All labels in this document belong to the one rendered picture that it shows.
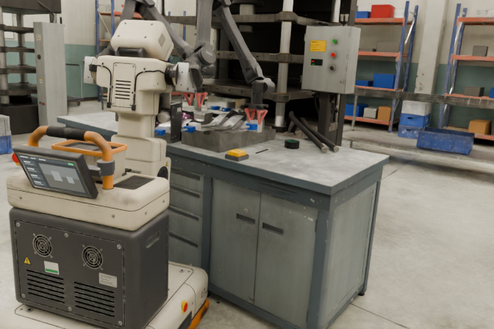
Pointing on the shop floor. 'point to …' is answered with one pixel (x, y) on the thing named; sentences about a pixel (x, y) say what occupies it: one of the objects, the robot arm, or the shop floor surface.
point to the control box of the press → (329, 67)
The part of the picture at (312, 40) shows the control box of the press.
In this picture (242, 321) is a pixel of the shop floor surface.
